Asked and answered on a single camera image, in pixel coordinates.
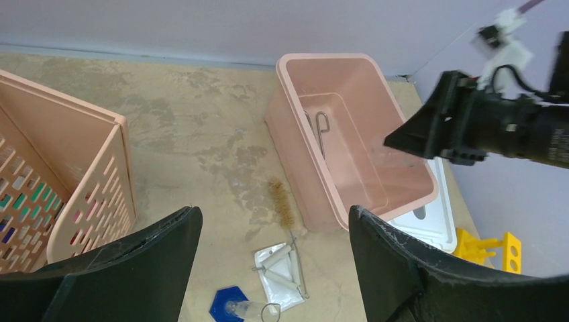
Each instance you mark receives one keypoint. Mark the yellow test tube rack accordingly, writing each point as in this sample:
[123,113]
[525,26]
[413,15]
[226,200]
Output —
[478,251]

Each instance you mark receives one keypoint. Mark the pink plastic bin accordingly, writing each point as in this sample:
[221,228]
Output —
[357,169]

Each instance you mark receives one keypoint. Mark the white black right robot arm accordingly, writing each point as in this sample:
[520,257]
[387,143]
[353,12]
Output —
[558,82]

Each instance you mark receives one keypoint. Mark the orange perforated file organizer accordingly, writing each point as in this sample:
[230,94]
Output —
[67,185]

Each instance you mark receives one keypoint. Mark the white plastic bin lid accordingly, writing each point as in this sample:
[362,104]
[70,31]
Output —
[432,223]

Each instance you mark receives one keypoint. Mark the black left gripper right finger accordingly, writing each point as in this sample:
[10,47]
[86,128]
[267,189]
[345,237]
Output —
[402,278]

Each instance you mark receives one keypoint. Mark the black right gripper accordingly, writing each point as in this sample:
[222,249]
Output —
[464,124]

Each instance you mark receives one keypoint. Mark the clay triangle in bag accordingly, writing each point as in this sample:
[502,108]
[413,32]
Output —
[281,274]

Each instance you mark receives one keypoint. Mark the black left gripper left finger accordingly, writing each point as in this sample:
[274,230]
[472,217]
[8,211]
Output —
[140,277]

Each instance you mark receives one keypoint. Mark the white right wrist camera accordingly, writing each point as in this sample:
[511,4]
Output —
[501,47]

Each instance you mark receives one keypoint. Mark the brown bristle tube brush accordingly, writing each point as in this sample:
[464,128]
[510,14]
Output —
[286,220]

